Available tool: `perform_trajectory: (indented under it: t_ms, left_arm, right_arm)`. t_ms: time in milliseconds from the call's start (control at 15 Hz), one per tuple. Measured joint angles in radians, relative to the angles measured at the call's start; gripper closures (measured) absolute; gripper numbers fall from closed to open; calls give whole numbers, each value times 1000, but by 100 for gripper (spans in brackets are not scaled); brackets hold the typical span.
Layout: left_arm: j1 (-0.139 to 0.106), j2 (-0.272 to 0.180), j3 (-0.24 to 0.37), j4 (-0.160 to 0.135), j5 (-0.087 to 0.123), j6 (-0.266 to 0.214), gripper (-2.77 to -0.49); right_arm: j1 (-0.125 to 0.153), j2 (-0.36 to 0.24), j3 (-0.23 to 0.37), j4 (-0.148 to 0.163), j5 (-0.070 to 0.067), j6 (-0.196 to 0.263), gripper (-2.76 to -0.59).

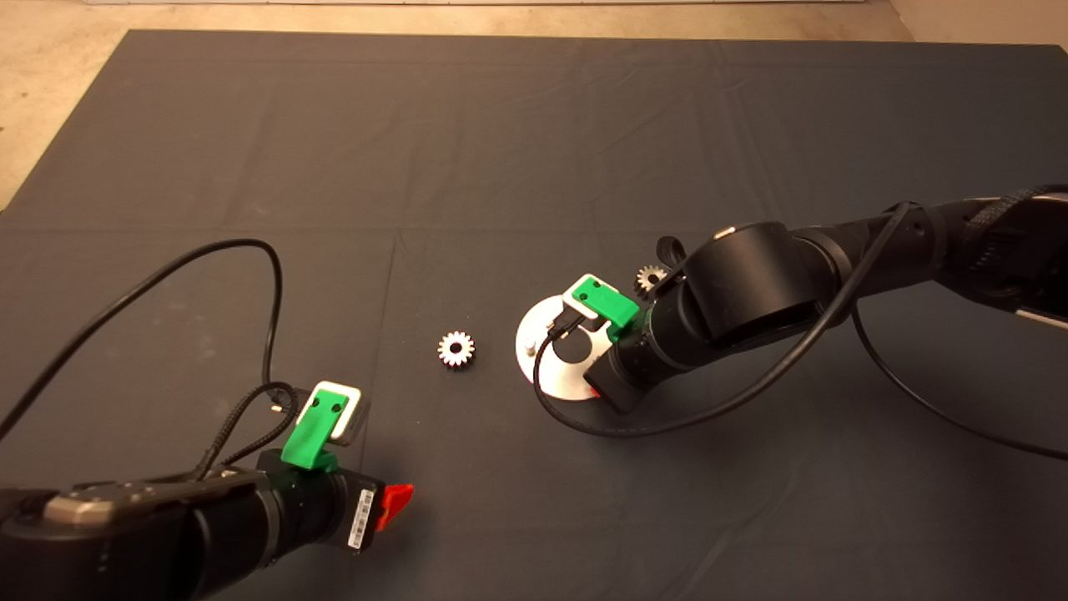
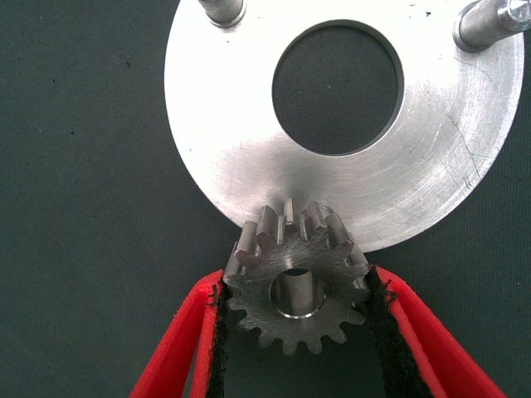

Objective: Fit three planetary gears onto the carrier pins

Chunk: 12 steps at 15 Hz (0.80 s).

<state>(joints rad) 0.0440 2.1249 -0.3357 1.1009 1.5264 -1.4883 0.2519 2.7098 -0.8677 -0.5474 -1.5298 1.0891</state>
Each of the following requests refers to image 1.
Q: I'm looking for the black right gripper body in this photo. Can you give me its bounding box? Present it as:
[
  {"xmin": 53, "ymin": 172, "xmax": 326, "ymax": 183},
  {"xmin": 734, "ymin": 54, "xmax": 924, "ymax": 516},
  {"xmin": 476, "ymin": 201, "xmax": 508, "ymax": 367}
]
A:
[{"xmin": 582, "ymin": 321, "xmax": 668, "ymax": 414}]

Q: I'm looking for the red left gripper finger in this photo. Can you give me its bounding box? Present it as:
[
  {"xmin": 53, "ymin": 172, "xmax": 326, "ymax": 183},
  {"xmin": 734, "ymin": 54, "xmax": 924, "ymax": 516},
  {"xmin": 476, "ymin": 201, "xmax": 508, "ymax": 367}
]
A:
[{"xmin": 375, "ymin": 484, "xmax": 416, "ymax": 533}]

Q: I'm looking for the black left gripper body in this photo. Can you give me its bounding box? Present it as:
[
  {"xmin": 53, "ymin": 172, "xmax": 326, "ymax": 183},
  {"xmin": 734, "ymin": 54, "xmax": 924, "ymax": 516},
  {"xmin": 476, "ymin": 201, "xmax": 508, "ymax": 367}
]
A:
[{"xmin": 259, "ymin": 448, "xmax": 386, "ymax": 553}]

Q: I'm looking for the round metal carrier plate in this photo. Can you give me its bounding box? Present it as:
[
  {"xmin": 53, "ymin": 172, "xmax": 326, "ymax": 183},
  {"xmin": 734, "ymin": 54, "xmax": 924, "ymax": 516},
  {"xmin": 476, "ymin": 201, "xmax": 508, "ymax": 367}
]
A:
[{"xmin": 516, "ymin": 296, "xmax": 616, "ymax": 401}]

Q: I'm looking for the dark grey table cloth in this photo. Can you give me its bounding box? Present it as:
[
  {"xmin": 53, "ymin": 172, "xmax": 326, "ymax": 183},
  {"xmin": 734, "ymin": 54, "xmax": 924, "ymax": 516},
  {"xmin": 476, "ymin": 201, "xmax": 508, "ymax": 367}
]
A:
[{"xmin": 0, "ymin": 29, "xmax": 1068, "ymax": 601}]

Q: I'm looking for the green right camera mount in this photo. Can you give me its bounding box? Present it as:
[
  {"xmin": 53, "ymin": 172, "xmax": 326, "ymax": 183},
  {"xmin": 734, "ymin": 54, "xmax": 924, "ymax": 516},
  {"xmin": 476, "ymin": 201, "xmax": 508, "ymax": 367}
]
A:
[{"xmin": 574, "ymin": 278, "xmax": 642, "ymax": 343}]

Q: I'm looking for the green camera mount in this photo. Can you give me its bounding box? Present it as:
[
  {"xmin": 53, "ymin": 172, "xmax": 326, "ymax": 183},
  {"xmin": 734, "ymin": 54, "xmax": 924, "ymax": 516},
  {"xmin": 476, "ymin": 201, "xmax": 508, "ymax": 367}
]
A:
[
  {"xmin": 281, "ymin": 388, "xmax": 351, "ymax": 472},
  {"xmin": 574, "ymin": 278, "xmax": 642, "ymax": 343}
]

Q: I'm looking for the green left camera mount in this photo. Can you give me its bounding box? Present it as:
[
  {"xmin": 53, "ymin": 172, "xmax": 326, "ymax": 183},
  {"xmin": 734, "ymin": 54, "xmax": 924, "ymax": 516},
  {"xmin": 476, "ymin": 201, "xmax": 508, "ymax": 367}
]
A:
[{"xmin": 281, "ymin": 388, "xmax": 351, "ymax": 472}]

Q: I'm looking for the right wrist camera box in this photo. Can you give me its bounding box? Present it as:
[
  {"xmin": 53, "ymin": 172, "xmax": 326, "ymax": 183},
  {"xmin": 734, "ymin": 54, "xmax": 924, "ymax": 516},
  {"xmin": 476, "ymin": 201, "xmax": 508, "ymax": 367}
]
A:
[{"xmin": 563, "ymin": 274, "xmax": 615, "ymax": 331}]

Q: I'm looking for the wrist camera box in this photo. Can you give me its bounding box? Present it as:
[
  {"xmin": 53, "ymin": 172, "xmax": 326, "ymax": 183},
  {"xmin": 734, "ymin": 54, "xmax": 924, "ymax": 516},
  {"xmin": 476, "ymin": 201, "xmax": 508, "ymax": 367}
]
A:
[
  {"xmin": 300, "ymin": 381, "xmax": 370, "ymax": 445},
  {"xmin": 563, "ymin": 274, "xmax": 615, "ymax": 331}
]

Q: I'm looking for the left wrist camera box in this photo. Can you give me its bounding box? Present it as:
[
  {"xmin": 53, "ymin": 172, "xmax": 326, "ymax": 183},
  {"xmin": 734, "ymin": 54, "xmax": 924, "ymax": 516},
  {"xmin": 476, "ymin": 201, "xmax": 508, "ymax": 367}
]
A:
[{"xmin": 300, "ymin": 381, "xmax": 370, "ymax": 445}]

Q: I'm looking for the braided black cable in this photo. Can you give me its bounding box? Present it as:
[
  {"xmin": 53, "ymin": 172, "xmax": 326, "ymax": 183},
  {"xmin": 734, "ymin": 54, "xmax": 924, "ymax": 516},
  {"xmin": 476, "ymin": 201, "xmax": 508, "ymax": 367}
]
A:
[{"xmin": 196, "ymin": 381, "xmax": 298, "ymax": 481}]

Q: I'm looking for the long black left cable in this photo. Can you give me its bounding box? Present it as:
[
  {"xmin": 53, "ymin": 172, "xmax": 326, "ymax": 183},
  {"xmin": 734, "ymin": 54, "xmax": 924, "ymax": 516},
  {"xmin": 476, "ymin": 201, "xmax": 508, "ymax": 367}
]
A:
[{"xmin": 0, "ymin": 239, "xmax": 283, "ymax": 439}]

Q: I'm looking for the thin black right cable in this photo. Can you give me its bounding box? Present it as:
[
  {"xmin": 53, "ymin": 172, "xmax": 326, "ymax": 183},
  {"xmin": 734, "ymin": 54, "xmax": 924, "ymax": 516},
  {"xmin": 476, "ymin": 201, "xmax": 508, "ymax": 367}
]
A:
[{"xmin": 851, "ymin": 305, "xmax": 1068, "ymax": 462}]

